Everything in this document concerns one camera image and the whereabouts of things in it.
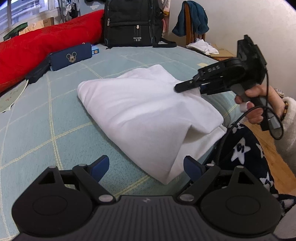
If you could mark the white printed t-shirt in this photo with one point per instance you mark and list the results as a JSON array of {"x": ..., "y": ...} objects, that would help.
[{"x": 152, "y": 124}]

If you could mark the red quilt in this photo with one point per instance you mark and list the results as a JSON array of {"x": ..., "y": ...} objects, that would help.
[{"x": 21, "y": 54}]

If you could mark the cardboard box on sill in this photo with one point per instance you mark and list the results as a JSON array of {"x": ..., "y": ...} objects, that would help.
[{"x": 38, "y": 25}]

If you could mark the wooden chair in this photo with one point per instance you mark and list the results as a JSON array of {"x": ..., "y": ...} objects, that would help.
[{"x": 191, "y": 36}]

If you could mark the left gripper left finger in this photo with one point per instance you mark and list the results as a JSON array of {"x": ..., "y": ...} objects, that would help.
[{"x": 89, "y": 177}]

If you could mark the round paper fan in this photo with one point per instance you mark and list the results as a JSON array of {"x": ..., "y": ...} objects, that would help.
[{"x": 9, "y": 98}]

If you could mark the teal garment on chair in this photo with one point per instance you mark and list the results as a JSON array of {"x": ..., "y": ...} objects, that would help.
[{"x": 198, "y": 16}]

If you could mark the black flat pouch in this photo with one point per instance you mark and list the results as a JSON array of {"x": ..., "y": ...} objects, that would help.
[{"x": 34, "y": 75}]

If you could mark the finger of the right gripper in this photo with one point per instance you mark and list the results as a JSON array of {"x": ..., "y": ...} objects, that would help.
[{"x": 186, "y": 85}]

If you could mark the white fluffy sleeve forearm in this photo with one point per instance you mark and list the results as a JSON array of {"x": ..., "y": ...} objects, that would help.
[{"x": 286, "y": 145}]

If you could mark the black backpack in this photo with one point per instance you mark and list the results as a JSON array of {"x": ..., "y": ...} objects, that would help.
[{"x": 134, "y": 24}]

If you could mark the light green bed sheet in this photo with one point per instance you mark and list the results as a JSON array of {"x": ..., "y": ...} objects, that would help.
[{"x": 48, "y": 126}]

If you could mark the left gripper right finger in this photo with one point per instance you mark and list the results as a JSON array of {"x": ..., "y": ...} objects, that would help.
[{"x": 202, "y": 177}]

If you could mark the navy mickey pouch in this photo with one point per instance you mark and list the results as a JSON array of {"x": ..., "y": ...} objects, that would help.
[{"x": 69, "y": 56}]

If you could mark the white cloth on chair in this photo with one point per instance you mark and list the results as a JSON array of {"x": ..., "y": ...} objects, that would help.
[{"x": 203, "y": 47}]

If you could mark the blue white small box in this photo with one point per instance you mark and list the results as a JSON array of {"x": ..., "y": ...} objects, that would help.
[{"x": 94, "y": 49}]

